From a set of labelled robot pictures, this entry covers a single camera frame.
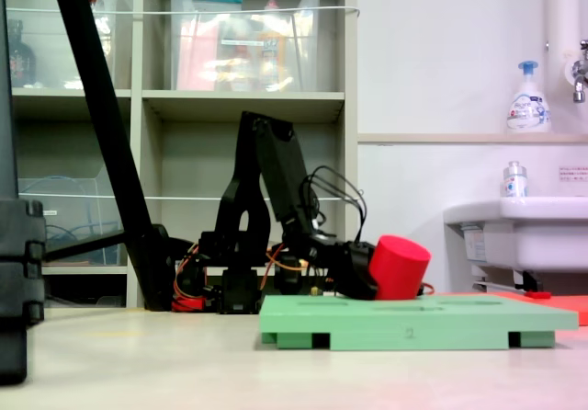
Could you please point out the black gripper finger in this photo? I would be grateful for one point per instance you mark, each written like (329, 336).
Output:
(363, 276)

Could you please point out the red cylinder block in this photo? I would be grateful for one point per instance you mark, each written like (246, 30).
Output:
(397, 267)

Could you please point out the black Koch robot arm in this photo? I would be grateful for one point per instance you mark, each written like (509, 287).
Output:
(280, 171)

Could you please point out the green shape sorter board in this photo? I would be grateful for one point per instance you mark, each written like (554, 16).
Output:
(413, 322)

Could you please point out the sink sticker label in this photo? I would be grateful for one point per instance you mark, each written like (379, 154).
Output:
(475, 244)

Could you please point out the red base clamp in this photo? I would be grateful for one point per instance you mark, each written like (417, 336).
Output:
(188, 303)

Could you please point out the white sink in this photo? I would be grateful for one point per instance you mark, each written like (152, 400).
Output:
(528, 235)

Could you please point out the small red plastic piece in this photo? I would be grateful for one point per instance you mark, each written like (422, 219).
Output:
(538, 295)

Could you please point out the small clear bottle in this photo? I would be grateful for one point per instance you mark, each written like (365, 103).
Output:
(514, 182)

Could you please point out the beige shelf unit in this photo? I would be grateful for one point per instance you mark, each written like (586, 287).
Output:
(243, 99)

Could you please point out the large clear storage bin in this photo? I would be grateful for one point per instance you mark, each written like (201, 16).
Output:
(206, 74)

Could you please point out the white soap pump bottle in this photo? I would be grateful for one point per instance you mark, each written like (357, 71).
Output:
(528, 106)

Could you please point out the pink refill pack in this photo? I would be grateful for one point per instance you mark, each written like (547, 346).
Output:
(195, 60)

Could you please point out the black tripod strut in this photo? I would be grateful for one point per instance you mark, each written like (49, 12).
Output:
(82, 247)

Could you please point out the black tripod leg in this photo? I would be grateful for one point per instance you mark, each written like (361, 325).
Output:
(18, 267)
(101, 106)

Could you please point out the metal faucet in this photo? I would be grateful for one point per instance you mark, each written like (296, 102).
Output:
(580, 79)

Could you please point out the clear plastic file box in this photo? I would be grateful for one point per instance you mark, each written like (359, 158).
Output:
(110, 37)

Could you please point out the white pipe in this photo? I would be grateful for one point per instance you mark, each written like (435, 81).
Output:
(562, 14)

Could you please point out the dark glass bottle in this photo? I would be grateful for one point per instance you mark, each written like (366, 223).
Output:
(20, 60)

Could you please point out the black sink bracket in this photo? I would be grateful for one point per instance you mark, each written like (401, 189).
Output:
(528, 280)

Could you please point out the wall label with red text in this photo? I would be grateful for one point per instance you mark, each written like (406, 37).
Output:
(574, 174)

